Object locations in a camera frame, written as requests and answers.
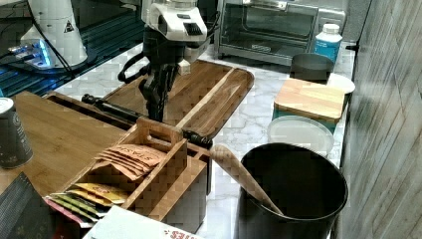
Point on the dark grey round pan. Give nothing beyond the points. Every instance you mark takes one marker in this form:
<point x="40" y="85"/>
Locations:
<point x="311" y="67"/>

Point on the white paper box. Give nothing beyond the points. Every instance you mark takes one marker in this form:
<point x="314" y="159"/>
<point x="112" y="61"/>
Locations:
<point x="120" y="223"/>

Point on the light wooden cutting board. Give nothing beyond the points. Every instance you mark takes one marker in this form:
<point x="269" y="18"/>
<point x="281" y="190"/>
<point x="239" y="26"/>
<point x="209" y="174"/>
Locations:
<point x="311" y="100"/>

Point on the wooden tea caddy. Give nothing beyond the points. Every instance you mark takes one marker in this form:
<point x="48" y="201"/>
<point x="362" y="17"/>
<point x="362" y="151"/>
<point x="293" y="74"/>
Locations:
<point x="175" y="191"/>

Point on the black drawer handle bar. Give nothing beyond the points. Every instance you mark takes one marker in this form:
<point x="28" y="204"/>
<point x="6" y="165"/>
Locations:
<point x="129" y="115"/>

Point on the black textured bag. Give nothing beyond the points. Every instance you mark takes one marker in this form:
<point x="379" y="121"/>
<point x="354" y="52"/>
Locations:
<point x="23" y="212"/>

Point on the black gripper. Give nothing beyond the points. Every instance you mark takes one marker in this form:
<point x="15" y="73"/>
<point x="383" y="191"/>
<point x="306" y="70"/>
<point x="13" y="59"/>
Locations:
<point x="160" y="52"/>

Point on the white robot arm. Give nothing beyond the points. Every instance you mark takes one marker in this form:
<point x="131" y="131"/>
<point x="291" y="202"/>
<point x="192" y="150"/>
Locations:
<point x="174" y="32"/>

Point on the white plate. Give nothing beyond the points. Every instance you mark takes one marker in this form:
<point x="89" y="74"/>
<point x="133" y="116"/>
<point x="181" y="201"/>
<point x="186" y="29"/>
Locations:
<point x="341" y="82"/>

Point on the green tea packets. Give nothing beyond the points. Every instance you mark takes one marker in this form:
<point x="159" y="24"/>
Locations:
<point x="79" y="206"/>

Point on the dark wooden tray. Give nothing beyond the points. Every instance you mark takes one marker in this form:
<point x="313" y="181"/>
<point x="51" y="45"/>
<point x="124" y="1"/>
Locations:
<point x="203" y="100"/>

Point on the orange tea packets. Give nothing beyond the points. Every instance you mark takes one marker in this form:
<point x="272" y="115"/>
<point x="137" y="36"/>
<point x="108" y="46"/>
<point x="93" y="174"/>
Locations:
<point x="132" y="160"/>

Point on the yellow tea packet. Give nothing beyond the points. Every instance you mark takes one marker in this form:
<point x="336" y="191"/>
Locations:
<point x="100" y="193"/>

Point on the dark metal tin can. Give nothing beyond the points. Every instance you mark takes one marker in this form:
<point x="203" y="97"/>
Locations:
<point x="15" y="148"/>

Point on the wooden cabinet top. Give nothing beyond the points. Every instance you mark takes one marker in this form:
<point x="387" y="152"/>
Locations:
<point x="64" y="142"/>

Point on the wooden drawer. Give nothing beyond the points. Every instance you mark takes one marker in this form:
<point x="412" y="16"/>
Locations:
<point x="95" y="113"/>

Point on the teal container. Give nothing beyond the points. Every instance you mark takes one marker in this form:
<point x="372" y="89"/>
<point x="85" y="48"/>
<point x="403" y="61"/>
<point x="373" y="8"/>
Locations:
<point x="331" y="126"/>

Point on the stainless toaster oven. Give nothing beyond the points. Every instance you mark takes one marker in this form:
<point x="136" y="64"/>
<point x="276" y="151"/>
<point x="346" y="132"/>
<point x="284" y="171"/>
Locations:
<point x="274" y="31"/>

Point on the white blue plastic bottle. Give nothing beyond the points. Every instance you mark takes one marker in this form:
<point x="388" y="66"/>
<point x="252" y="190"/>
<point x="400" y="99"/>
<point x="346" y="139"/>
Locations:
<point x="328" y="41"/>

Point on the clear round lid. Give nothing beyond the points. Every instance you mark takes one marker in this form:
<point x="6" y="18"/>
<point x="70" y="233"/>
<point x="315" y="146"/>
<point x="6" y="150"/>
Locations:
<point x="310" y="135"/>

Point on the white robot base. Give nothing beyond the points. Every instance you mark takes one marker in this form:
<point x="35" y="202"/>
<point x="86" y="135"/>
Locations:
<point x="54" y="42"/>

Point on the wooden spoon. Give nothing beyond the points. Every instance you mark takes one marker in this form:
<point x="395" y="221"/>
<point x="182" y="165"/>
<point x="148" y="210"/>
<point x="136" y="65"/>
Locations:
<point x="228" y="161"/>

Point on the black utensil bucket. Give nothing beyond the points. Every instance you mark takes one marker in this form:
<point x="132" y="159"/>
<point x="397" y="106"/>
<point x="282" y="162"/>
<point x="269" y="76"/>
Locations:
<point x="308" y="188"/>

